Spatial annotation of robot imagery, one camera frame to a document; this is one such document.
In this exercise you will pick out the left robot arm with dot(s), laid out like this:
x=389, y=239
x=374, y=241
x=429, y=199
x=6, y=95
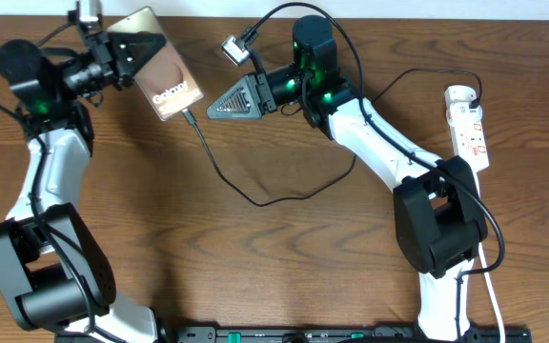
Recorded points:
x=53, y=275

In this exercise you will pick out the white USB charger adapter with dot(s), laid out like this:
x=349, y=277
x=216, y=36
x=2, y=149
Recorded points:
x=463, y=100

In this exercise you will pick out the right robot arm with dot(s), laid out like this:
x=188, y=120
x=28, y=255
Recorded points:
x=439, y=222

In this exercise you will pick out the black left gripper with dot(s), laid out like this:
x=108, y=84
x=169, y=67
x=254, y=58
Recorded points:
x=113, y=57

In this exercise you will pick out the white power strip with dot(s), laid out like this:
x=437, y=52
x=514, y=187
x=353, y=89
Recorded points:
x=468, y=135

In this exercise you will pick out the Galaxy smartphone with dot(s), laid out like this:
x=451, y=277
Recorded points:
x=165, y=80

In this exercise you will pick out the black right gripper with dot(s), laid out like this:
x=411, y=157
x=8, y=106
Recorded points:
x=254, y=94

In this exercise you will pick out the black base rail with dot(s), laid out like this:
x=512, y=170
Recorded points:
x=375, y=334

